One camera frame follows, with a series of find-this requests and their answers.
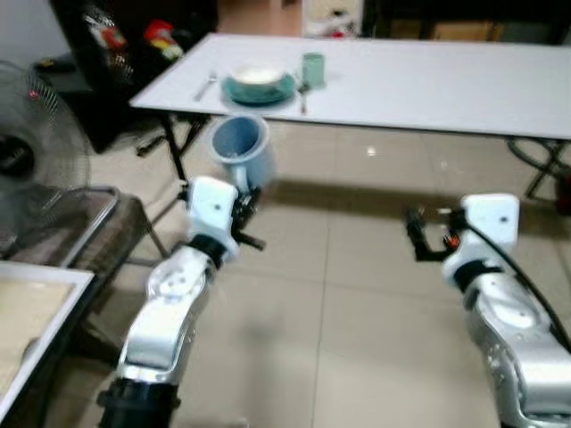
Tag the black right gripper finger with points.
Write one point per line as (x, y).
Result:
(450, 215)
(417, 223)

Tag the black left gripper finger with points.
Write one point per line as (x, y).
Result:
(254, 201)
(241, 201)

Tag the light blue mug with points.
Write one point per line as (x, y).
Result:
(243, 152)

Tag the gold metal spoon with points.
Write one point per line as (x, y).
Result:
(302, 98)

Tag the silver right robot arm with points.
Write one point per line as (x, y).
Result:
(517, 348)

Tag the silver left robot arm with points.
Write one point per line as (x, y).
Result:
(169, 312)

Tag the teal ceramic plate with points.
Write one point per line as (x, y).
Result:
(259, 96)

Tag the silver metal fork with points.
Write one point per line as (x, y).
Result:
(206, 86)

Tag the white ceramic bowl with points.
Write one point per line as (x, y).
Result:
(258, 77)

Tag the white rectangular table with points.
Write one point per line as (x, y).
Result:
(428, 85)

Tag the green ceramic mug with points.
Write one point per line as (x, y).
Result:
(313, 69)

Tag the dark wicker chair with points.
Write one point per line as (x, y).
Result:
(80, 227)

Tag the red packet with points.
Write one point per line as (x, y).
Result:
(162, 37)

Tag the grey standing fan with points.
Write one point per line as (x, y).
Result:
(40, 152)

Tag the clear plastic snack bag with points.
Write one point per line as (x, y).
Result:
(103, 31)

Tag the white framed tray table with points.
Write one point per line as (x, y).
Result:
(36, 321)

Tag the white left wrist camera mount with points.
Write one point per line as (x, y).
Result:
(212, 209)

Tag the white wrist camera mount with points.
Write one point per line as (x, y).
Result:
(212, 209)
(491, 223)

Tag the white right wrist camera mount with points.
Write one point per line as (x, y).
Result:
(491, 223)

